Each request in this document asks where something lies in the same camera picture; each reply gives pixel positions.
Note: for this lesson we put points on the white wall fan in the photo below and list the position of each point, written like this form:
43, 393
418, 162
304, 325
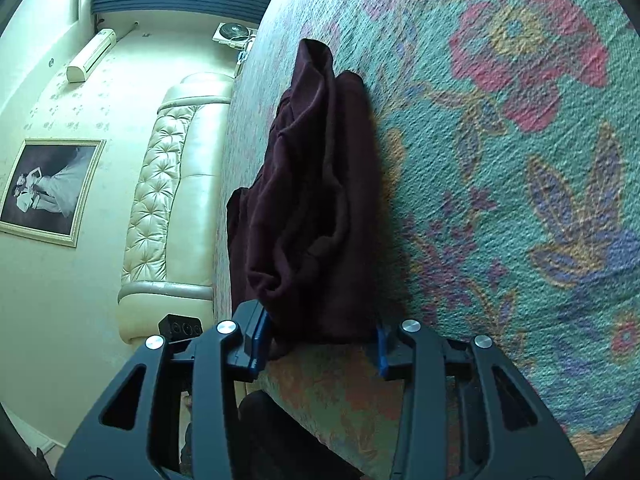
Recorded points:
232, 31

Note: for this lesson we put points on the floral woven blanket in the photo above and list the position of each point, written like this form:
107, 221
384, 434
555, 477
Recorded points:
500, 200

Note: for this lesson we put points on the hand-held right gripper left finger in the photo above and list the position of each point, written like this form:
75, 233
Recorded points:
262, 334

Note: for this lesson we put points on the cream tufted leather headboard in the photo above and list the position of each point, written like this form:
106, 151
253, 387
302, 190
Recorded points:
170, 200

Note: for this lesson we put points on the white wall air conditioner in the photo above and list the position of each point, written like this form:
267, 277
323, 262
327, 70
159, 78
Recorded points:
90, 57

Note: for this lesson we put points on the person's dark clothing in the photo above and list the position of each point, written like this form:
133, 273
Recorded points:
285, 435

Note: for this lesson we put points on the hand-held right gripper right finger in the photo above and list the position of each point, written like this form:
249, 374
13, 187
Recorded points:
382, 354

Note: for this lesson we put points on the dark maroon pants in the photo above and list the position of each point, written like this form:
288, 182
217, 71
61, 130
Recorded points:
310, 185

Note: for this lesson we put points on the gold framed wall picture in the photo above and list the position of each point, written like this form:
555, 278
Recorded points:
47, 190

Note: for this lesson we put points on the dark blue curtain valance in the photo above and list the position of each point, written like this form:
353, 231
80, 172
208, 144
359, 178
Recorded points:
185, 2

